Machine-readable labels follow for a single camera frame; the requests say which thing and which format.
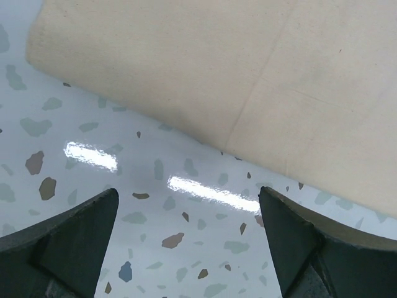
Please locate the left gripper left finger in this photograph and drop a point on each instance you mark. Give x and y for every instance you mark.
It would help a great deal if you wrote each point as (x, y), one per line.
(61, 256)

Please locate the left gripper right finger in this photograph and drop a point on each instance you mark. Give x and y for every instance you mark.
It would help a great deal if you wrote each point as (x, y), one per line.
(315, 256)

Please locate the beige cloth wrap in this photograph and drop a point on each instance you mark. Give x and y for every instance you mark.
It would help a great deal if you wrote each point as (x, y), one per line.
(306, 89)

